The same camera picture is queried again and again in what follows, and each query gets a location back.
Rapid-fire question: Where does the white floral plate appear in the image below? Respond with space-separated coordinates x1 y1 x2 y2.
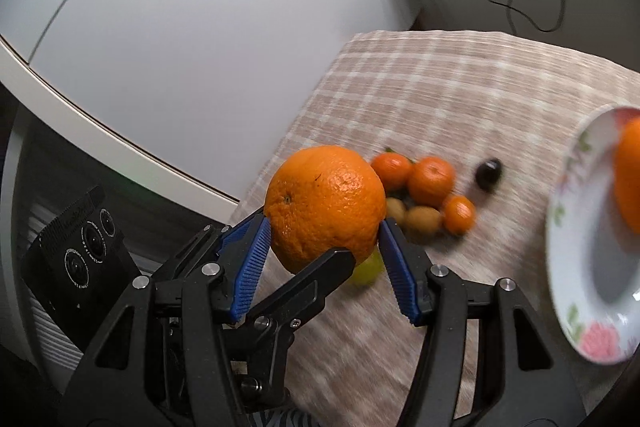
545 104 640 364

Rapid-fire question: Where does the dark plum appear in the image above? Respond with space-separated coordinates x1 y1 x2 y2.
474 158 503 192

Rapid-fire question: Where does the yellow-green fruit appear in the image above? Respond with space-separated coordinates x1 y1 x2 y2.
350 249 386 285

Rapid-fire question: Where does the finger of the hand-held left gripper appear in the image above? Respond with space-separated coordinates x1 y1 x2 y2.
230 248 357 408

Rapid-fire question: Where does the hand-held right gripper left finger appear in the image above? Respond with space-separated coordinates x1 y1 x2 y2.
55 212 273 427

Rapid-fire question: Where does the beige checkered tablecloth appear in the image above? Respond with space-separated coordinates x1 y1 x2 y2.
227 29 640 427

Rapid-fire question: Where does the brown kiwi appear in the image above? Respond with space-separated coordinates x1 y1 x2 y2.
385 197 408 228
404 205 445 238

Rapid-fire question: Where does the small tangerine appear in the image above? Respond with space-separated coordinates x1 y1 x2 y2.
442 195 477 236

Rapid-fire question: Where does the large orange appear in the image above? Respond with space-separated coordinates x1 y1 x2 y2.
263 145 387 274
612 117 640 235

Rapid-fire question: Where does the white refrigerator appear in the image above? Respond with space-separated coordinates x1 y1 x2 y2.
0 0 421 228

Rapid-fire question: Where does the striped cloth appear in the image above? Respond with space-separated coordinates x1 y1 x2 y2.
245 407 321 427

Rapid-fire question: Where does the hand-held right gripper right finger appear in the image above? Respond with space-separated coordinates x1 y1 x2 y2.
377 218 588 427

